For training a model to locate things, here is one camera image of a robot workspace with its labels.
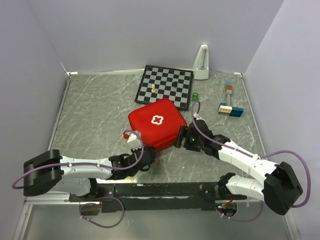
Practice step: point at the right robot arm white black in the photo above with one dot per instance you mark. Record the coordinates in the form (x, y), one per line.
(275, 184)

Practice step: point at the blue white brick block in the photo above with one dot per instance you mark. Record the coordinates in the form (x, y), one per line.
(231, 111)

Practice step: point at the black white chessboard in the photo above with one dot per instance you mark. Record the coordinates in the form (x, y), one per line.
(163, 78)

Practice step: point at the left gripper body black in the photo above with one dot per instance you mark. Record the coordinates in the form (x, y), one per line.
(133, 173)

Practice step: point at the white chess pawn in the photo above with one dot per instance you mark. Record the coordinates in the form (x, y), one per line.
(153, 88)

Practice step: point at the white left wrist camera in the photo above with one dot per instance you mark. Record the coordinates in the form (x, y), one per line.
(133, 139)

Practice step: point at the aluminium rail frame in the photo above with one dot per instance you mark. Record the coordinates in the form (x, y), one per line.
(49, 198)

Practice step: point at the white metronome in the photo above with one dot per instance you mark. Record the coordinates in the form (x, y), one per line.
(201, 64)

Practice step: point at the black red medicine kit case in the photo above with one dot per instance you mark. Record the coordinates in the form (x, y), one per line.
(159, 123)

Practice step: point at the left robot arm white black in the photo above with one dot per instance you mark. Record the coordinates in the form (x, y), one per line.
(50, 171)

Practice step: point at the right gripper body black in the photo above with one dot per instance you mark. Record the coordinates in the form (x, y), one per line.
(191, 143)

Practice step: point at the black chess pawn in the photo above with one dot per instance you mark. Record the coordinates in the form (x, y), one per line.
(175, 84)

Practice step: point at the blue orange grey brick stick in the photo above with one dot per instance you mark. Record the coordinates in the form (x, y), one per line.
(228, 92)

